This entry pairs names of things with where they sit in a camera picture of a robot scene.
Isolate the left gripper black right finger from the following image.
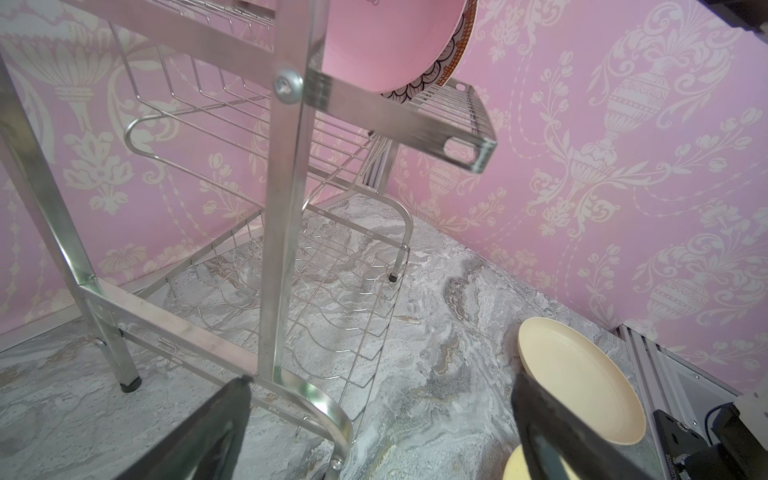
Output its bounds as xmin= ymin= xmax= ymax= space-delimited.
xmin=510 ymin=372 xmax=649 ymax=480

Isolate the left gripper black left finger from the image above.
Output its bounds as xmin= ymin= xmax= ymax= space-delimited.
xmin=118 ymin=376 xmax=252 ymax=479

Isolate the silver metal dish rack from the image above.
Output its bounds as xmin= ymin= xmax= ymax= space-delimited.
xmin=0 ymin=0 xmax=499 ymax=480

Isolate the white floral plate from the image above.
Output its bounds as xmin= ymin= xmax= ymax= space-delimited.
xmin=381 ymin=0 xmax=478 ymax=103

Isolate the pink plate with bear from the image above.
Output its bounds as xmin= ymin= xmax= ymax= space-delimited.
xmin=321 ymin=0 xmax=466 ymax=93

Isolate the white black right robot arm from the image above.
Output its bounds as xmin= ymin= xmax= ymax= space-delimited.
xmin=684 ymin=403 xmax=767 ymax=479

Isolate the yellow plate with bear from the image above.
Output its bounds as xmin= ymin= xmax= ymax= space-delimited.
xmin=502 ymin=445 xmax=579 ymax=480

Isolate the beige plain plate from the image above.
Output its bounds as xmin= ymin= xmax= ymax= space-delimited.
xmin=517 ymin=317 xmax=646 ymax=446

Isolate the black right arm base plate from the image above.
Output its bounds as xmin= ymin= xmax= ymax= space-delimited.
xmin=653 ymin=409 xmax=709 ymax=480

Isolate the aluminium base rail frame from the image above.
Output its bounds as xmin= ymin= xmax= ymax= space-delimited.
xmin=616 ymin=325 xmax=740 ymax=479

